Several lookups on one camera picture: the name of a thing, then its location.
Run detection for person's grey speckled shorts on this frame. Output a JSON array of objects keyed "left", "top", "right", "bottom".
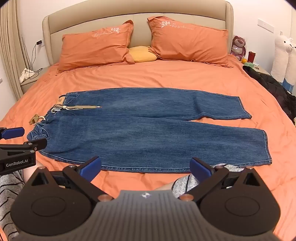
[{"left": 172, "top": 163, "right": 245, "bottom": 199}]

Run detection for person's right leg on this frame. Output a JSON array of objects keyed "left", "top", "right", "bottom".
[{"left": 154, "top": 177, "right": 185, "bottom": 191}]

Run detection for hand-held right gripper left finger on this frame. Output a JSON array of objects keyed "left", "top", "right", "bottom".
[{"left": 24, "top": 156, "right": 115, "bottom": 203}]

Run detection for beige nightstand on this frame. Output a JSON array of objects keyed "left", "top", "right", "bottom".
[{"left": 20, "top": 67, "right": 50, "bottom": 93}]

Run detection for blue box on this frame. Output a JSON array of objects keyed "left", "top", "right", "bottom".
[{"left": 279, "top": 77, "right": 296, "bottom": 95}]

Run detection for person's left leg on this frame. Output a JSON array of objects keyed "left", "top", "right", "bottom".
[{"left": 23, "top": 162, "right": 46, "bottom": 183}]

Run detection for beige curtain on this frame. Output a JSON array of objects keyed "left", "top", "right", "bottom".
[{"left": 0, "top": 0, "right": 26, "bottom": 100}]

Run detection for blue denim pants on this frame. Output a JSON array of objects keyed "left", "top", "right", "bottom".
[{"left": 26, "top": 88, "right": 273, "bottom": 174}]

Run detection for yellow pillow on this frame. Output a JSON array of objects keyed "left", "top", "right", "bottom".
[{"left": 128, "top": 46, "right": 158, "bottom": 63}]

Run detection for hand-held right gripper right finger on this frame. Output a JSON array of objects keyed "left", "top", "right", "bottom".
[{"left": 178, "top": 157, "right": 265, "bottom": 203}]

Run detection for black and white striped cloth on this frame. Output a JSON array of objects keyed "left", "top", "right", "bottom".
[{"left": 0, "top": 170, "right": 25, "bottom": 240}]

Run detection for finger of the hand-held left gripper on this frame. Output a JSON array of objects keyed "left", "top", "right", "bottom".
[
  {"left": 0, "top": 138, "right": 48, "bottom": 156},
  {"left": 0, "top": 127, "right": 25, "bottom": 140}
]

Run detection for nightstand with clutter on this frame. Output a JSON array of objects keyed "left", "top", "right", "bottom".
[{"left": 242, "top": 64, "right": 271, "bottom": 77}]

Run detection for person's leg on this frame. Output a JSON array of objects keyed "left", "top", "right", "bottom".
[
  {"left": 23, "top": 162, "right": 46, "bottom": 183},
  {"left": 154, "top": 177, "right": 185, "bottom": 191}
]

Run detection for bed with orange sheet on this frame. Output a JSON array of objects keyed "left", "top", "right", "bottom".
[{"left": 0, "top": 0, "right": 296, "bottom": 241}]

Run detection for black jacket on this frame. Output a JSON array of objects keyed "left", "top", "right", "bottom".
[{"left": 245, "top": 67, "right": 296, "bottom": 126}]

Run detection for orange pillow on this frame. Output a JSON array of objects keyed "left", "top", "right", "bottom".
[
  {"left": 57, "top": 20, "right": 135, "bottom": 71},
  {"left": 147, "top": 16, "right": 234, "bottom": 69}
]

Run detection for pink plush bear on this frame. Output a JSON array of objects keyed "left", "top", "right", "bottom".
[{"left": 231, "top": 35, "right": 247, "bottom": 61}]

